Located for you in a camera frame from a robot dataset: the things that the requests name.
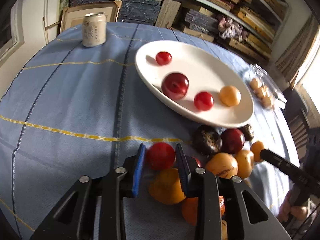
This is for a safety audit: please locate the large orange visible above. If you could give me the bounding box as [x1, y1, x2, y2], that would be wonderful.
[181, 196, 225, 226]

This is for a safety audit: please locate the small orange tangerine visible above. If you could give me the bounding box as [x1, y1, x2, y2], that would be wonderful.
[250, 141, 265, 163]

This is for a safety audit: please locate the yellow pear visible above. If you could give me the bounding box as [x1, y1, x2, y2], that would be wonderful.
[234, 150, 254, 179]

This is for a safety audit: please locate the yellow apple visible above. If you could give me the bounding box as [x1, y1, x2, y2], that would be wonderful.
[148, 168, 185, 205]

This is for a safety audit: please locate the person's right hand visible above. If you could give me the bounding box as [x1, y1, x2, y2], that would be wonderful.
[277, 190, 308, 222]

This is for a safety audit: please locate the striped yellow pepino melon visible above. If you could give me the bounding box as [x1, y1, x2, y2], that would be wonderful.
[205, 153, 239, 179]

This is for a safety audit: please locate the small dark passion fruit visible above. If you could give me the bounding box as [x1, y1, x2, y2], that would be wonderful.
[239, 123, 254, 141]

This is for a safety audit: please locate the dark wooden chair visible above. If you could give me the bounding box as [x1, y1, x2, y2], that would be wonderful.
[283, 88, 310, 164]

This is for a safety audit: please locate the dark purple passion fruit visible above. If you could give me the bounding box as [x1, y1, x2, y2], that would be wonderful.
[192, 125, 222, 156]

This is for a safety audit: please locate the yellow orange round fruit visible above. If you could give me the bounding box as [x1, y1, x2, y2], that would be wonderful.
[219, 86, 241, 107]

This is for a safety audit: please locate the blue checked tablecloth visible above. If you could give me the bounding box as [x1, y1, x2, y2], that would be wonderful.
[1, 23, 252, 239]

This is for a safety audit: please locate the white oval plate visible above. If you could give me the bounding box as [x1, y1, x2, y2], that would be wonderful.
[135, 40, 254, 128]

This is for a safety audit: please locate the pink plastic bag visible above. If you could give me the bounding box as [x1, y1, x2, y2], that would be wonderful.
[217, 15, 248, 42]

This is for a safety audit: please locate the white storage shelf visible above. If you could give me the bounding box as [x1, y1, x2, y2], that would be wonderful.
[69, 0, 287, 61]

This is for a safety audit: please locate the small red cherry tomato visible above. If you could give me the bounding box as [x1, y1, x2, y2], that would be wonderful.
[155, 51, 172, 66]

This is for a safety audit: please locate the white drink can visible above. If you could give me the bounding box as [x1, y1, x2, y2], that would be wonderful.
[82, 12, 106, 47]

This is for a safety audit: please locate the framed picture board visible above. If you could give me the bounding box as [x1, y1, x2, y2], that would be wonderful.
[60, 0, 123, 34]

